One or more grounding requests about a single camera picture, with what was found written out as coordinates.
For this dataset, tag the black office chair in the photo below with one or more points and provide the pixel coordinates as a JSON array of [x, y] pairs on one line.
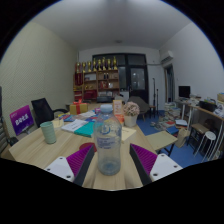
[[41, 110]]

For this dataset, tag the low wooden side table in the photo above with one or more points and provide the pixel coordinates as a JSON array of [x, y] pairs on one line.
[[161, 139]]

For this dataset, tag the stack of books on floor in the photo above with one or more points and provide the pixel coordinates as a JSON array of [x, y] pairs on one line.
[[172, 113]]

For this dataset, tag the clear plastic water bottle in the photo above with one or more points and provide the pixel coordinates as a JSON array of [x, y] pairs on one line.
[[107, 140]]

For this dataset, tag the pale yellow notebook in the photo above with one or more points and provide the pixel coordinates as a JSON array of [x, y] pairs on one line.
[[59, 123]]

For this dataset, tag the orange red book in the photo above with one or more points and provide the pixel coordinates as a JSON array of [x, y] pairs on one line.
[[120, 118]]

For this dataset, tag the flat round red coaster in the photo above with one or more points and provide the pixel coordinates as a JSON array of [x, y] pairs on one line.
[[85, 146]]

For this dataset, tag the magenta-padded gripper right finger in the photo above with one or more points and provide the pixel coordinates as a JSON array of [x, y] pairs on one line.
[[146, 158]]

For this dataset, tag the white wall air conditioner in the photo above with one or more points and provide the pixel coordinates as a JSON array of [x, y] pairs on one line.
[[167, 56]]

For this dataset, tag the white round stool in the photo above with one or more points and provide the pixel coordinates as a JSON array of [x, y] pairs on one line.
[[210, 135]]

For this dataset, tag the grey armchair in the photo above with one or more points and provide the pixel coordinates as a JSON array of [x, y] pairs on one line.
[[141, 104]]

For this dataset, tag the beige paper envelope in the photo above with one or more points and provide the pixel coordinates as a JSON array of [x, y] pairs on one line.
[[128, 134]]

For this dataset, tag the wooden shelf unit with trophies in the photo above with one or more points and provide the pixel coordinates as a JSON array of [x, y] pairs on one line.
[[96, 83]]

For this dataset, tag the pink flowers in white pot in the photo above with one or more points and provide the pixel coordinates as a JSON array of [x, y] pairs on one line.
[[131, 111]]

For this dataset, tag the yellow gift box red ribbon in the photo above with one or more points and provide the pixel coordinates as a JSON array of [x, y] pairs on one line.
[[78, 108]]

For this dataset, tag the orange standing card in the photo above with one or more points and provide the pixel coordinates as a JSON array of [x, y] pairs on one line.
[[117, 107]]

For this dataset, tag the mint green ribbed cup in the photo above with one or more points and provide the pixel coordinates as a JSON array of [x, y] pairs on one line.
[[49, 133]]

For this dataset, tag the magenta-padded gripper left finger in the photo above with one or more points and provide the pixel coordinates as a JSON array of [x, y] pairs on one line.
[[78, 160]]

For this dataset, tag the purple sign board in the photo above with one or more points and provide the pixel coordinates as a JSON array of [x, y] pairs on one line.
[[21, 119]]

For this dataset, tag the long wooden side desk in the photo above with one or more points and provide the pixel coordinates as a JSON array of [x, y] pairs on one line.
[[206, 111]]

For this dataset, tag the black computer monitor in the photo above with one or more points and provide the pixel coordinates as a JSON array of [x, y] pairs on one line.
[[184, 91]]

